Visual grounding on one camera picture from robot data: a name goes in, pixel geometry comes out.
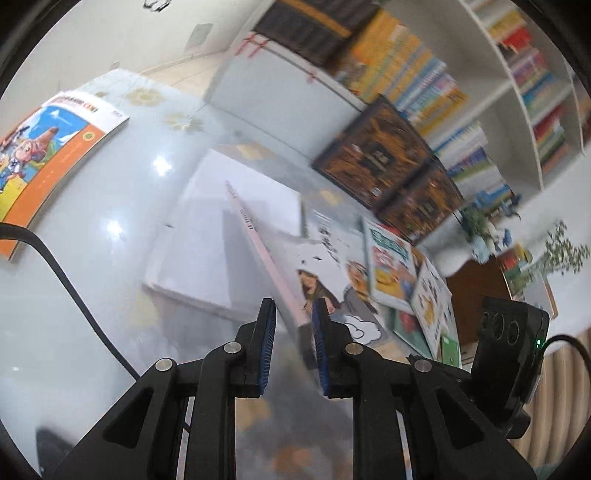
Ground black boxed book set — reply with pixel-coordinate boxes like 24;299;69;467
252;0;384;65

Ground brown wooden cabinet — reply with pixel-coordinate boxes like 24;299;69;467
445;256;513;347

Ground teal cartoon picture book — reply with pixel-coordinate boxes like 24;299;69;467
361;217;419;312

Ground large plain white book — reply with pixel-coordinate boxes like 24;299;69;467
141;150;305;319

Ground white wall panel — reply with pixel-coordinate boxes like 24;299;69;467
185;23;211;51

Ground white bookshelf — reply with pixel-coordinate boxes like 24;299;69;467
203;0;591;259

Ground dark ornate encyclopedia book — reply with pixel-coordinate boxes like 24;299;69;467
374;157;465;243
311;95;439;208

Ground small colourful items pile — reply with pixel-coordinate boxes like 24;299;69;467
501;244;536;296

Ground green leafy plant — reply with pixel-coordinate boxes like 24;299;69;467
531;220;591;282

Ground white yellow-figure picture book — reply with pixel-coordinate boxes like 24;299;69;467
410;258;458;361

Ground green picture book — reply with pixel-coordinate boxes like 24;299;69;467
438;332;465;367

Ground cloud figure story book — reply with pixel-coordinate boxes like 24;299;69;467
295;210;393;344

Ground rows of upper shelf books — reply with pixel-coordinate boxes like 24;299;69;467
480;0;573;176

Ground pink-spined bear picture book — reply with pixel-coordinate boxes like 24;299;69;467
225;181;324;398

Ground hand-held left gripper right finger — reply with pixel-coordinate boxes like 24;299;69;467
311;298;539;480

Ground orange cartoon picture book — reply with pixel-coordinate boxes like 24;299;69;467
0;91;130;261

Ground beige ribbed panel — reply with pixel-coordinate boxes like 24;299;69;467
508;342;591;467

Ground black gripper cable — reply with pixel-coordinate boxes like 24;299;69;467
0;223;192;435
542;335;591;356

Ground row of colourful books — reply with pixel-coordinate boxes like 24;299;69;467
434;120;513;199

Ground row of yellow books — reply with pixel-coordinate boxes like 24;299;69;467
332;9;469;134

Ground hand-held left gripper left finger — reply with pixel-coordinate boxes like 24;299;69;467
51;298;278;480

